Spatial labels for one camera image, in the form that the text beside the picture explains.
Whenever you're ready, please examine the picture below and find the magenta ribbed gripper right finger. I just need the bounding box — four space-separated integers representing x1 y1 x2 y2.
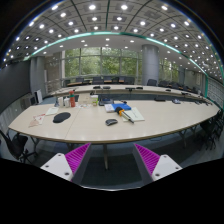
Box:
133 144 182 185

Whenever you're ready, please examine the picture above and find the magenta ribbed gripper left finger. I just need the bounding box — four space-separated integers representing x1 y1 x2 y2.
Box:
41 143 91 185

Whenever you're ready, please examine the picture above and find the black oval mouse pad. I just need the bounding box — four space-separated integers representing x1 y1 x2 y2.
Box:
53 112 71 123

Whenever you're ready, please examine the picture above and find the black computer mouse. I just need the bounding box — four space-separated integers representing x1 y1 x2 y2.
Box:
105 119 118 126

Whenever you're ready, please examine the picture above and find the red and white paper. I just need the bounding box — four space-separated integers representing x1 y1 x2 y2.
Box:
29 114 45 127

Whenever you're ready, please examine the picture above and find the open white notebook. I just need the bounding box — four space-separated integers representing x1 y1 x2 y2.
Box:
125 107 144 122

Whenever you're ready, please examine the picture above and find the white paper sheet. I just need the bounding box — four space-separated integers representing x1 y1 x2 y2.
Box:
45 107 59 116

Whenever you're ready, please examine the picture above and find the black office chair left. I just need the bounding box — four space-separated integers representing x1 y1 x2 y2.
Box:
0 130 37 163

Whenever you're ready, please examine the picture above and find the black office chair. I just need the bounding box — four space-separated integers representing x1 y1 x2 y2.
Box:
0 130 37 163
200 110 224 149

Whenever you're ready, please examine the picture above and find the white bottle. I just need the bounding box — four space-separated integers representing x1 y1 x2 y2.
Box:
64 98 70 108

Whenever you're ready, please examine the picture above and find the orange and black tool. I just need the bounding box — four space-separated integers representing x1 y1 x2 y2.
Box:
115 107 134 124

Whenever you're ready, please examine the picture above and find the blue book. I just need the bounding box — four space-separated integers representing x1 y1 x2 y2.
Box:
112 103 131 111

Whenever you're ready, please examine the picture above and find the black office chair right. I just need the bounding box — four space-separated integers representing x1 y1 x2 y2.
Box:
200 110 224 149

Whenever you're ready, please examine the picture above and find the white cup with green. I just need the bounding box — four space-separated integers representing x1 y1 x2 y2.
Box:
91 95 98 106

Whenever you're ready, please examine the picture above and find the red drink bottle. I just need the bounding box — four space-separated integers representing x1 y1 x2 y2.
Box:
69 90 75 107

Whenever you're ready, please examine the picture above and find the grey round pillar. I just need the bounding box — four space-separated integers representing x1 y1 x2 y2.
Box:
142 44 159 85

